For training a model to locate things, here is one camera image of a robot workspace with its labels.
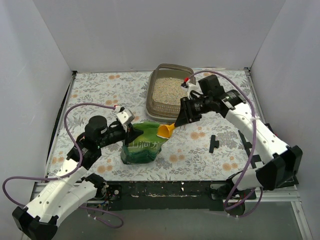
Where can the small black plastic clip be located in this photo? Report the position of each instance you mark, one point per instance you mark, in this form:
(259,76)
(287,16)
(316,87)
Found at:
(214,143)

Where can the green litter bag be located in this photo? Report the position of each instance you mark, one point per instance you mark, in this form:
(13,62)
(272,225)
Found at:
(145,148)

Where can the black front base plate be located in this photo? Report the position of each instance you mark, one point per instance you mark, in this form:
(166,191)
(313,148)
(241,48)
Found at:
(164,195)

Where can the brown plastic litter box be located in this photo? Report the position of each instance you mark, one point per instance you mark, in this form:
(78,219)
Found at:
(164,91)

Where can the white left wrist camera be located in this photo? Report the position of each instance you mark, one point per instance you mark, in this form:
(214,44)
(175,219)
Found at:
(125,117)

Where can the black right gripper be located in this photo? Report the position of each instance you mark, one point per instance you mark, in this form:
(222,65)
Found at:
(188,110)

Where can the floral patterned table mat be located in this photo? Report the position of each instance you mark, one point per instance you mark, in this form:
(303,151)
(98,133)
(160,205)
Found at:
(184,157)

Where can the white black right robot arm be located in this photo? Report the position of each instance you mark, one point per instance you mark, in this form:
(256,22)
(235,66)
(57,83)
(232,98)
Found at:
(281,162)

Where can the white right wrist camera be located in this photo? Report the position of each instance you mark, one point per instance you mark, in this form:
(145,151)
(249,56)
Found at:
(188,86)

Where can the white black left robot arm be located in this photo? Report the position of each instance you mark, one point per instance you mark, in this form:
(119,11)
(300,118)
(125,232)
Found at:
(41,217)

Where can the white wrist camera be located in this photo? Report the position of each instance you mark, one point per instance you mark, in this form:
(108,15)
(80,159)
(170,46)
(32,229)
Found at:
(188,86)
(125,117)

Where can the orange plastic scoop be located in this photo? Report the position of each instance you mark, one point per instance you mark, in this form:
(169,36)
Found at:
(165,130)

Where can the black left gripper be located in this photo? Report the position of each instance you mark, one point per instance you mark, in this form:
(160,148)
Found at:
(128,133)

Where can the black white checkerboard plate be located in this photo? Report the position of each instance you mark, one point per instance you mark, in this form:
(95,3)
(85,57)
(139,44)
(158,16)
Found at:
(256,162)

